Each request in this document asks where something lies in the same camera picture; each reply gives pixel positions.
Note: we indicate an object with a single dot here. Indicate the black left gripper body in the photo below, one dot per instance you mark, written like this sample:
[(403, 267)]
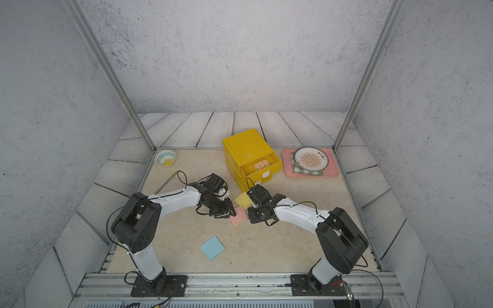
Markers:
[(217, 205)]

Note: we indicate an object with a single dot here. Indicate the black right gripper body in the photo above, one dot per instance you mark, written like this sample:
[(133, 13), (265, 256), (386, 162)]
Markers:
[(255, 213)]

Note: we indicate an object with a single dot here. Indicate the pink sticky note pad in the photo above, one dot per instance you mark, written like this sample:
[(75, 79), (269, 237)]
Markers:
[(240, 217)]

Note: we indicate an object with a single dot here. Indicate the yellow sticky note pad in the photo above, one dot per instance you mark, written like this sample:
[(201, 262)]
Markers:
[(244, 201)]

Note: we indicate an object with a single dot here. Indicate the yellow top drawer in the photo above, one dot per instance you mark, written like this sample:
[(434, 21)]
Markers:
[(250, 177)]

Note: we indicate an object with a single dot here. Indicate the orange patterned sticky notes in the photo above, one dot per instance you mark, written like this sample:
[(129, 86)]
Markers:
[(261, 165)]

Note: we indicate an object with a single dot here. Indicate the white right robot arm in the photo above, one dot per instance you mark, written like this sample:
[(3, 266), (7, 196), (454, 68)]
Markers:
[(342, 242)]

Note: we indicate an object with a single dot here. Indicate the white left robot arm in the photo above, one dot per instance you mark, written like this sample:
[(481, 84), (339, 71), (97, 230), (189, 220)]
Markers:
[(137, 222)]

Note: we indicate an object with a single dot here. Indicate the yellow plastic drawer cabinet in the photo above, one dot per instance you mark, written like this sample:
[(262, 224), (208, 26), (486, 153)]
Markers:
[(243, 148)]

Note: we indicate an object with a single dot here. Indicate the thin wooden stick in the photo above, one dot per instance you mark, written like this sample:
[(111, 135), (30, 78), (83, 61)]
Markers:
[(157, 191)]

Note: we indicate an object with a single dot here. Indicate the green checkered cloth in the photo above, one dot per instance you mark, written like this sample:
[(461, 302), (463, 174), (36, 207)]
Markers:
[(297, 169)]

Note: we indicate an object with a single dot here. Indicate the blue patterned small bowl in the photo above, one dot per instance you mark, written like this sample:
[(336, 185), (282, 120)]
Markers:
[(165, 157)]

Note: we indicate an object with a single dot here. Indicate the white orange patterned plate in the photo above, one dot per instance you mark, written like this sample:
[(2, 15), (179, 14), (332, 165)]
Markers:
[(311, 159)]

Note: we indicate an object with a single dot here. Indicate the pink plastic tray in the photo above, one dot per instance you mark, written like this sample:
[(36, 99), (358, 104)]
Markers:
[(330, 171)]

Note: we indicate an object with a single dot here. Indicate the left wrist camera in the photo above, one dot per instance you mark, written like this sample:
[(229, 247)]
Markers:
[(216, 183)]

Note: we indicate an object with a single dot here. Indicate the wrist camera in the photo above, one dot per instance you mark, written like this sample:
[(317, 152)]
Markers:
[(216, 183), (258, 195)]

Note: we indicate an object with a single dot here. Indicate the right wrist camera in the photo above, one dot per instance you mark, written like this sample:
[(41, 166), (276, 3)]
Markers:
[(258, 195)]

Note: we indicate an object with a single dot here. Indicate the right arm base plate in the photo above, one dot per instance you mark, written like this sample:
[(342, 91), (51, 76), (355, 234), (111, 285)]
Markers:
[(317, 285)]

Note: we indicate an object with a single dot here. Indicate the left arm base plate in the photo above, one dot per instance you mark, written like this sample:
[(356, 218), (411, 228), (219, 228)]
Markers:
[(158, 285)]

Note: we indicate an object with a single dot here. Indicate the front aluminium rail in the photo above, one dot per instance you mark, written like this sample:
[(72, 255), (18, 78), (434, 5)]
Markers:
[(358, 289)]

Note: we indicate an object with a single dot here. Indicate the left aluminium frame post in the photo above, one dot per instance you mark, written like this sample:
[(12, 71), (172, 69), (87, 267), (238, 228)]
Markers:
[(89, 37)]

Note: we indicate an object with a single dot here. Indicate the aluminium frame post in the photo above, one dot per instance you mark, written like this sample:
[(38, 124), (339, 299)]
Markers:
[(89, 37), (378, 51)]

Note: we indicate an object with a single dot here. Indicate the right aluminium frame post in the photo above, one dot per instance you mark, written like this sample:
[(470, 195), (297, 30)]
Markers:
[(378, 51)]

